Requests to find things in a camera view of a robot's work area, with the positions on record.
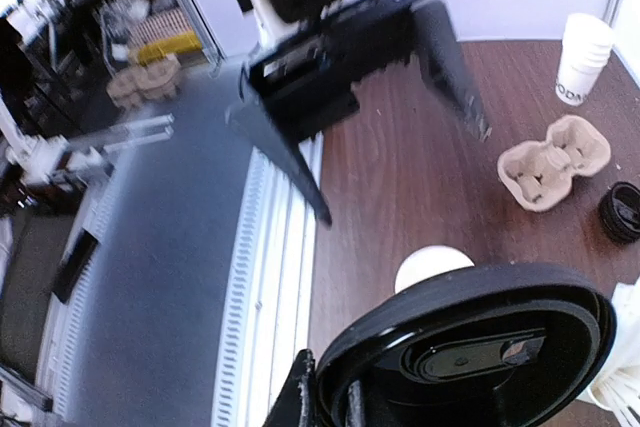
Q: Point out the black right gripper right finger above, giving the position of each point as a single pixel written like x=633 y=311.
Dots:
x=355 y=413

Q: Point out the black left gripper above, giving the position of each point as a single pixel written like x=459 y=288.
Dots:
x=305 y=81

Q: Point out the stack of white paper cups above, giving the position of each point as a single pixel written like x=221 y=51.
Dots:
x=587 y=44

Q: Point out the brown pulp cup carrier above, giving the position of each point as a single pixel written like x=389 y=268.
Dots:
x=539 y=174

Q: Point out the stack of black cup lids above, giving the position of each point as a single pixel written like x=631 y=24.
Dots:
x=618 y=212

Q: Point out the white paper coffee cup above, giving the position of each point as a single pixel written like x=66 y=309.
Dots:
x=429 y=262

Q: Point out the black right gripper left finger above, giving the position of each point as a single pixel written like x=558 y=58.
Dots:
x=295 y=405

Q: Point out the black plastic cup lid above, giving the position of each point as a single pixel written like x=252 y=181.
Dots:
x=492 y=345

